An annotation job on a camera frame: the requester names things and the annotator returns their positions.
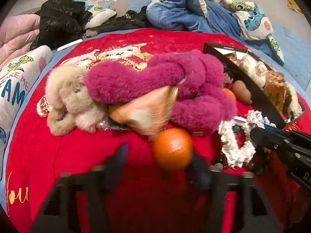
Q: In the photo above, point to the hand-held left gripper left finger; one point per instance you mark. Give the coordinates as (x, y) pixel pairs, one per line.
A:
(119, 160)

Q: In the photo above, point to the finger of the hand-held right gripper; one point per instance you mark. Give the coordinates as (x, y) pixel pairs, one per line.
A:
(271, 126)
(267, 138)

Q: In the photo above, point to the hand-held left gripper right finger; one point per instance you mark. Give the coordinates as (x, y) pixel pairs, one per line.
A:
(199, 172)

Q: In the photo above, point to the blue and white scrunchie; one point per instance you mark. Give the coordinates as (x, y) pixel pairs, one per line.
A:
(256, 117)

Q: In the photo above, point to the mandarin orange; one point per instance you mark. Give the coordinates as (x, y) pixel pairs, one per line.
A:
(173, 149)
(229, 94)

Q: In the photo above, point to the black shallow box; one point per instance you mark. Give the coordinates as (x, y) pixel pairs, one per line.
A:
(243, 77)

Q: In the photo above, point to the black flat case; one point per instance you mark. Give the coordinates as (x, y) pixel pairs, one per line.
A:
(119, 125)

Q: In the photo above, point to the white knitted scrunchie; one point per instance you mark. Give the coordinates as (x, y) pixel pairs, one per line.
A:
(234, 153)

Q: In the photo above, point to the orange triangular snack packet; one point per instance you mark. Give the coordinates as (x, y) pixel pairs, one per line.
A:
(141, 111)
(274, 89)
(233, 56)

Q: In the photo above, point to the red bear print blanket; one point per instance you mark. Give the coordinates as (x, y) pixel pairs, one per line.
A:
(73, 162)

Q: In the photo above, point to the small brown plush toy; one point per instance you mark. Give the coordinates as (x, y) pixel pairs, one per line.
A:
(240, 91)

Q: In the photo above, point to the white plush toy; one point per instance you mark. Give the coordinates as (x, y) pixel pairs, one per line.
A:
(252, 69)

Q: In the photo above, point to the beige plush rabbit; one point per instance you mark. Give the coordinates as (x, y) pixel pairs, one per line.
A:
(73, 102)

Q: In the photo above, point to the magenta plush toy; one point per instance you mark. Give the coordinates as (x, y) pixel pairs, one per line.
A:
(150, 77)

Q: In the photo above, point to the white stick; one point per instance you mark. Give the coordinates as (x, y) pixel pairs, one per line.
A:
(70, 45)

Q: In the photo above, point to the large monster print pillow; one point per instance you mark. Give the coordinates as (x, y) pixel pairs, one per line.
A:
(19, 82)

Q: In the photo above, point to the dark garment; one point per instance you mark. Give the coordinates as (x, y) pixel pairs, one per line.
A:
(128, 20)

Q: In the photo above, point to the blue monster print quilt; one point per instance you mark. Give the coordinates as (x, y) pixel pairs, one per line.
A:
(184, 7)

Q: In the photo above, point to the small monster print pillow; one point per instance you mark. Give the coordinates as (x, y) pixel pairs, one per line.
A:
(100, 13)

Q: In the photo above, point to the black puffer jacket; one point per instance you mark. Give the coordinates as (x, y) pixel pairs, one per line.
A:
(60, 19)

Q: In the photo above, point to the pink quilt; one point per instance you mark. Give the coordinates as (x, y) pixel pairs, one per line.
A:
(17, 36)

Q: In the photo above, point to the large yellow wall certificate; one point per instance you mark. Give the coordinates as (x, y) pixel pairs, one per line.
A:
(294, 3)

